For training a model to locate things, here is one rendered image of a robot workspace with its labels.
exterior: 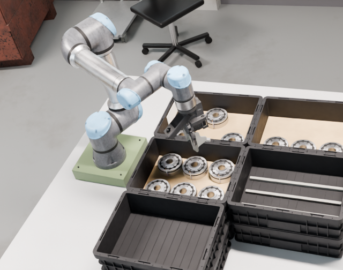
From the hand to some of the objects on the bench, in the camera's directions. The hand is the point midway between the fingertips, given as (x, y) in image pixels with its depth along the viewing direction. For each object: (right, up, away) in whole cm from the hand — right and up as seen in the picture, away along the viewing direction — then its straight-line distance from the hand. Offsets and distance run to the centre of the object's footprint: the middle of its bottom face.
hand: (191, 145), depth 215 cm
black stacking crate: (+39, -29, +3) cm, 49 cm away
